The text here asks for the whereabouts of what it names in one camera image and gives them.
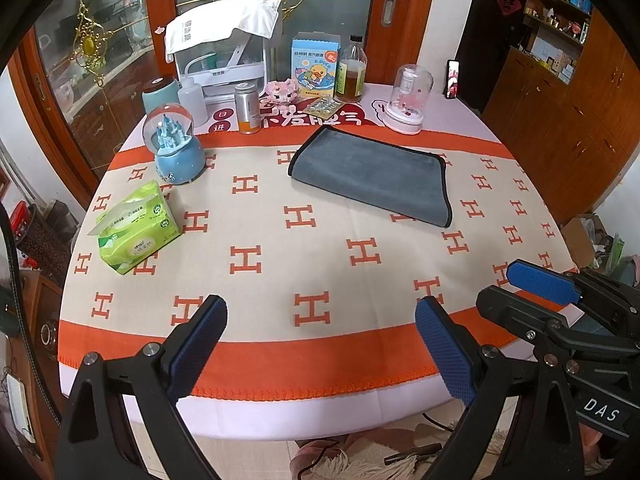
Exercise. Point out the smartphone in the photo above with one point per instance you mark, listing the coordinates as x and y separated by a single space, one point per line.
452 79

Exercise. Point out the pink glass dome ornament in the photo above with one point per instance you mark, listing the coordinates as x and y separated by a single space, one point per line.
409 105

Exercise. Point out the red paper door decoration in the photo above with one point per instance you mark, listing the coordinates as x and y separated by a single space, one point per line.
507 2

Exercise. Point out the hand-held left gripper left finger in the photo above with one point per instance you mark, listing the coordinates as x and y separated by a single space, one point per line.
197 340

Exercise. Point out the grey towel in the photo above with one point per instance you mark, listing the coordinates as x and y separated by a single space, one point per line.
370 175

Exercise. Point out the pink block toy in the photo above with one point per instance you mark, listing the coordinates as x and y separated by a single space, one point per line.
280 92

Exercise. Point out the white cloth cover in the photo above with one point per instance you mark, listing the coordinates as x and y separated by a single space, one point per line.
220 25

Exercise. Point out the orange patterned tablecloth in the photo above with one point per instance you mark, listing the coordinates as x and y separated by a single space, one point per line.
300 260

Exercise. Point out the glass bottle amber liquid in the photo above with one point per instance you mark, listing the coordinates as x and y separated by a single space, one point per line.
351 77

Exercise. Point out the cardboard box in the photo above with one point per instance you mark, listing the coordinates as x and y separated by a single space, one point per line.
577 242

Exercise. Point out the beige fluffy rug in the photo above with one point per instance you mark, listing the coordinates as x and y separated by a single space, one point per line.
360 460

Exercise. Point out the wooden cabinet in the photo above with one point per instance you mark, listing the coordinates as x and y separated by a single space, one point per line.
575 125

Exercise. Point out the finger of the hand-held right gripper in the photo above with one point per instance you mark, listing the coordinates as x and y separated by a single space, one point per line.
515 307
542 281

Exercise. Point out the silver and orange can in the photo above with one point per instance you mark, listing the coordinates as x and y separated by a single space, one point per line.
247 110

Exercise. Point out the green tissue pack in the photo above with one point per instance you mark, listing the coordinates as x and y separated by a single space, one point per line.
135 230

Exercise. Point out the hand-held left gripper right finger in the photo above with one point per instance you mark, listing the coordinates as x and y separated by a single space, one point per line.
445 350

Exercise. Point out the blue castle snow globe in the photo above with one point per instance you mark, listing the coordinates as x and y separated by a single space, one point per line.
175 152

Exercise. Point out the white countertop appliance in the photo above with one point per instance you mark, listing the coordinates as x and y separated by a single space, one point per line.
225 70

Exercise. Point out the white plastic bottle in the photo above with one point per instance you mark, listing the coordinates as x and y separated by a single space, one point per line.
192 102

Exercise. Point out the teal lidded mug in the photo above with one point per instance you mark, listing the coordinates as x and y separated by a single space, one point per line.
159 97

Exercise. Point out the pill blister pack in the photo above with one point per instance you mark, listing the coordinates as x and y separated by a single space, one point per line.
322 108

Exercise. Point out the blue duck print box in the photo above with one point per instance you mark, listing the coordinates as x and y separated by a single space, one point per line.
315 67

